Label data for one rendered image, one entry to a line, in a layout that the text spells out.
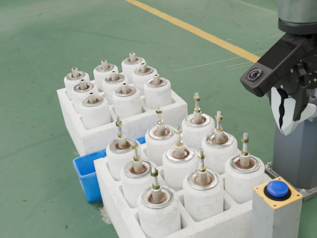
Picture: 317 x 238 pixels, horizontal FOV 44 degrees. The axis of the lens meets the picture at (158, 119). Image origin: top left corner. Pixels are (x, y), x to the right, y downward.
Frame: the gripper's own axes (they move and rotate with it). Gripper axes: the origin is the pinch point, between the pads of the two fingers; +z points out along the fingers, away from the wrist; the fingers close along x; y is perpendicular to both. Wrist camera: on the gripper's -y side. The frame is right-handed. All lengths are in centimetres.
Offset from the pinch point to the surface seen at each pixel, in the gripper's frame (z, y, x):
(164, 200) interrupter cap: 21.0, -18.5, 15.1
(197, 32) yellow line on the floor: 46, 73, 168
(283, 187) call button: 13.3, 0.7, -0.9
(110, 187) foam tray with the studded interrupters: 28, -26, 34
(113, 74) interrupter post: 19, -8, 81
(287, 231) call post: 22.9, 0.5, -3.5
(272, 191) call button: 13.4, -1.8, -0.6
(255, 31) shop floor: 46, 102, 146
